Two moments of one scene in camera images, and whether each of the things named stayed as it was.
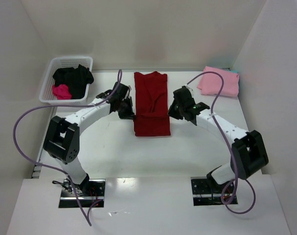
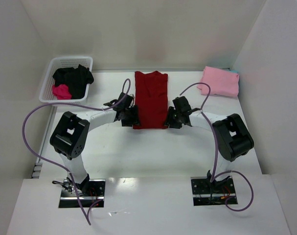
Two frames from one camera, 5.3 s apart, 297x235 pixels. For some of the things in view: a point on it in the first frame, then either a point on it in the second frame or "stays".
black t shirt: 77,80 stays
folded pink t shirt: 210,83 stays
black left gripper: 125,112 -> 129,117
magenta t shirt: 61,92 stays
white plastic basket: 47,96 stays
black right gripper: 174,110 -> 174,119
